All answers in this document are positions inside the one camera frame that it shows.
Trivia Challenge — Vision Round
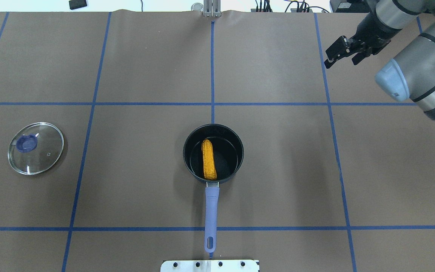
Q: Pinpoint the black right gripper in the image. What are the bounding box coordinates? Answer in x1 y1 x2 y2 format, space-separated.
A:
324 13 393 69

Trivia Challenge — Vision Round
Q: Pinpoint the yellow corn cob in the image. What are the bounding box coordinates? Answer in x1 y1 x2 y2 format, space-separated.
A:
201 138 217 181

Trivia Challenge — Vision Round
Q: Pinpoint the glass pot lid purple knob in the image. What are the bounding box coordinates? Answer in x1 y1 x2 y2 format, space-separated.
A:
7 122 65 175

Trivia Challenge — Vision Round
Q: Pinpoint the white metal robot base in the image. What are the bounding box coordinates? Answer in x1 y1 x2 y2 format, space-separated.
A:
160 259 260 272

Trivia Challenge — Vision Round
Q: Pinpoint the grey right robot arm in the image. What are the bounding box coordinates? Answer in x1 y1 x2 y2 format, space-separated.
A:
324 0 435 122

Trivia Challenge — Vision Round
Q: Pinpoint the black monitor equipment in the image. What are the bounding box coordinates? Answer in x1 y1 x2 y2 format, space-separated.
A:
329 0 370 13

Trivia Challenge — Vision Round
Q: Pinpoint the black flat device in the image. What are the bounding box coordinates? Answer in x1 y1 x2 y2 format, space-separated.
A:
68 0 88 10

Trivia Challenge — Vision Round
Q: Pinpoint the black cable bundle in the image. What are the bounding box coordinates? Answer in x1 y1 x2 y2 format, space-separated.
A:
255 0 331 14

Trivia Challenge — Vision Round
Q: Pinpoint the silver metal clamp post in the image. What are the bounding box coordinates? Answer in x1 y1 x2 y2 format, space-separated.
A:
202 0 222 17

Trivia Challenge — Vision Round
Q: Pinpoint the dark blue saucepan purple handle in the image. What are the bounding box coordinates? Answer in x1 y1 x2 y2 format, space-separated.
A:
182 124 244 255

